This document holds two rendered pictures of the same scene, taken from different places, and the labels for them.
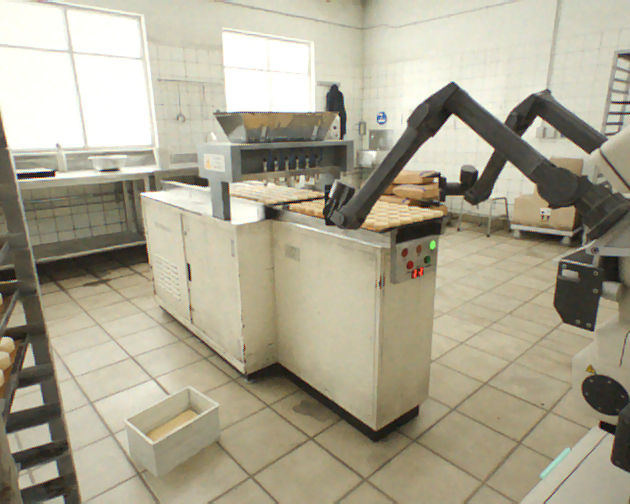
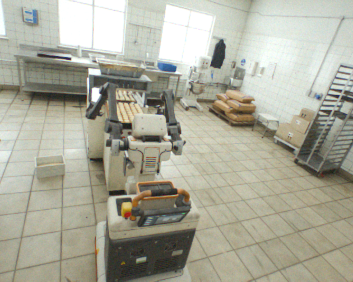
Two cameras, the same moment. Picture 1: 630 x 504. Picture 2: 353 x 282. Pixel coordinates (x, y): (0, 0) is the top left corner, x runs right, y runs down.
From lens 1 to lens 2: 1.44 m
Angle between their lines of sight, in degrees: 16
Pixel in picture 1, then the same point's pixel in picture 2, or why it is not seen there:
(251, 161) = (102, 80)
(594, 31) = (351, 46)
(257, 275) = (96, 123)
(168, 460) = (41, 174)
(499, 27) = (308, 29)
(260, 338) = (96, 147)
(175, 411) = (55, 161)
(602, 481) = not seen: hidden behind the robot
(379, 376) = (109, 172)
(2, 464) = not seen: outside the picture
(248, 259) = not seen: hidden behind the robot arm
